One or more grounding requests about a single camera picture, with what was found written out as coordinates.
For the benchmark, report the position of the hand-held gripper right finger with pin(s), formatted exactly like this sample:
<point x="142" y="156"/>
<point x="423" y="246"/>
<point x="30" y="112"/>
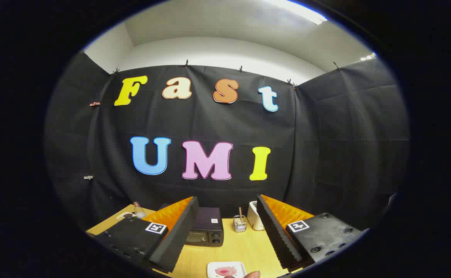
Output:
<point x="273" y="231"/>

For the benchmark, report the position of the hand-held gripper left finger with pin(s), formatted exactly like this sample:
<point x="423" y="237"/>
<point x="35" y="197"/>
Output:
<point x="179" y="235"/>

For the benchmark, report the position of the black toaster oven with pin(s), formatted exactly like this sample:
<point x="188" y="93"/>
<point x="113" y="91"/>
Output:
<point x="206" y="222"/>

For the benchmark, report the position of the white square plate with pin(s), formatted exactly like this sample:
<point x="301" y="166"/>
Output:
<point x="239" y="266"/>

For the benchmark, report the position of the pink round food slice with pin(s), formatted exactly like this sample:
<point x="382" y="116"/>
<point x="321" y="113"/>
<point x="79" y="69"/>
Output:
<point x="223" y="272"/>

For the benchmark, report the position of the white bread toaster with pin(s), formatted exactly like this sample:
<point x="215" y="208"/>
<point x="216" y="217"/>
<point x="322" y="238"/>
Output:
<point x="254" y="216"/>

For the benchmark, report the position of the clear square holder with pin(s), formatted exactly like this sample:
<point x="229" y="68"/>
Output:
<point x="240" y="226"/>

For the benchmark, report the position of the wooden stick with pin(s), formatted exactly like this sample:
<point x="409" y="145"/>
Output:
<point x="240" y="213"/>

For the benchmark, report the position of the white printed packet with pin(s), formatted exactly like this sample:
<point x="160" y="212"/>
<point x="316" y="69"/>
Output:
<point x="123" y="216"/>

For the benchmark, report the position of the row of black cloth clips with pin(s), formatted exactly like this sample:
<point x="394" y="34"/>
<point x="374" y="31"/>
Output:
<point x="186" y="63"/>

